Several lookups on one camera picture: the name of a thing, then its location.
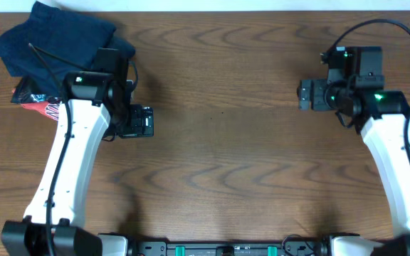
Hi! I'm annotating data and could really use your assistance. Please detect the navy blue shorts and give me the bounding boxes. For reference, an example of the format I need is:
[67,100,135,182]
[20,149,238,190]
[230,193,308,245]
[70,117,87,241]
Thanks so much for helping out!
[0,1,116,97]

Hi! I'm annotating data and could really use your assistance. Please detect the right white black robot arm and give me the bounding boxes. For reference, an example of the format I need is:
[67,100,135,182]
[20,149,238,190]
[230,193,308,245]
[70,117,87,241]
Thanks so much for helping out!
[297,80,410,255]

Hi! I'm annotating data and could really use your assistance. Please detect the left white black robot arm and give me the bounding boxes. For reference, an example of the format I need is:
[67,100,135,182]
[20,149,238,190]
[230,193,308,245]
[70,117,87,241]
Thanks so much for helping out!
[1,71,154,255]

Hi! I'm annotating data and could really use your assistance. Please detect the folded navy blue garment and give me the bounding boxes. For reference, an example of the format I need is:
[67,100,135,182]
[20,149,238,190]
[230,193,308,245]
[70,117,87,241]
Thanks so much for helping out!
[107,36,136,59]

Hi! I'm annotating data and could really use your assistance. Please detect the red printed garment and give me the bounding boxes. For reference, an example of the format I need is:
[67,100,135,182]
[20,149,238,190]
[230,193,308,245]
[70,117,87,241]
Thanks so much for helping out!
[21,102,60,121]

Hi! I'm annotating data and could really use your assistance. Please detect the black white printed garment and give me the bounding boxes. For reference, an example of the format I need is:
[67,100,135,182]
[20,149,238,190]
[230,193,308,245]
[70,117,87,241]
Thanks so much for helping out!
[11,76,62,104]

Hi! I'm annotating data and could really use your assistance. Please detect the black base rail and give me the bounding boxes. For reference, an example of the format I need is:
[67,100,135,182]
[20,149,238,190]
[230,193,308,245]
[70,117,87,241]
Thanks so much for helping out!
[98,233,334,256]

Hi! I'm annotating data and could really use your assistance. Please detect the small black base cable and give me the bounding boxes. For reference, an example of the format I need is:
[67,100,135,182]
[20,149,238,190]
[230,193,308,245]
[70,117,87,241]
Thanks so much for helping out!
[281,233,316,256]

